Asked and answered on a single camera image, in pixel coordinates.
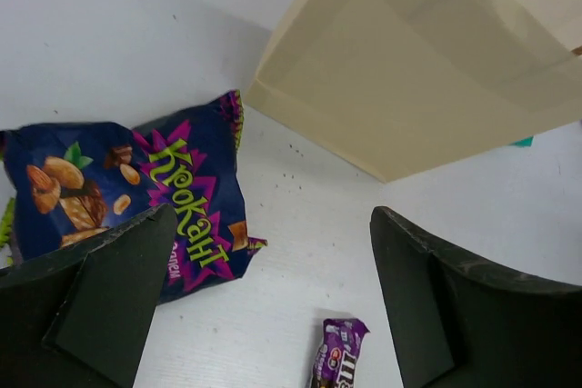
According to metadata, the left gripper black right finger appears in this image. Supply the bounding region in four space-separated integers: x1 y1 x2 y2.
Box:
370 206 581 387

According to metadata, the blue purple nut candy bag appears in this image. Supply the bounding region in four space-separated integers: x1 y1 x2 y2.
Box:
1 90 266 303

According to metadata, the purple M&M's candy pack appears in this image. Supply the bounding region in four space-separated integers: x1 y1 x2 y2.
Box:
308 318 369 388

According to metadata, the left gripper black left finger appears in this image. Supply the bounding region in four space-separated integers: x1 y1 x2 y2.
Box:
1 204 176 387

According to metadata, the beige paper bag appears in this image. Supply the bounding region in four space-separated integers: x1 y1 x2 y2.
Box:
246 0 581 182

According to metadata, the teal Fox's candy bag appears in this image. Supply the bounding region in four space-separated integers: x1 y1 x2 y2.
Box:
510 136 534 148

